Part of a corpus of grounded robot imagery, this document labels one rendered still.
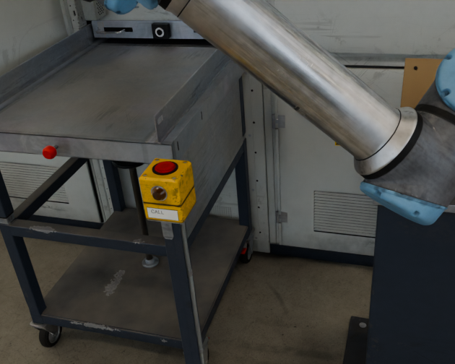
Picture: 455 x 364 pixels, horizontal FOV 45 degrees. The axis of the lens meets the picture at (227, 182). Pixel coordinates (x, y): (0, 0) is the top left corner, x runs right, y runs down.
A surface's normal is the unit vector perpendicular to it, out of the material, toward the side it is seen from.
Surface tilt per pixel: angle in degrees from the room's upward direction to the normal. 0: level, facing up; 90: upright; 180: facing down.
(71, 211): 90
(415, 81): 47
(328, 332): 0
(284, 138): 90
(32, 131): 0
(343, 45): 90
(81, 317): 0
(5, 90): 90
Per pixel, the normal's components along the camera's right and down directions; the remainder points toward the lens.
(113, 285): -0.07, -0.85
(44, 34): 0.92, 0.14
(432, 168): 0.15, 0.21
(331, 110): -0.13, 0.55
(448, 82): -0.22, -0.27
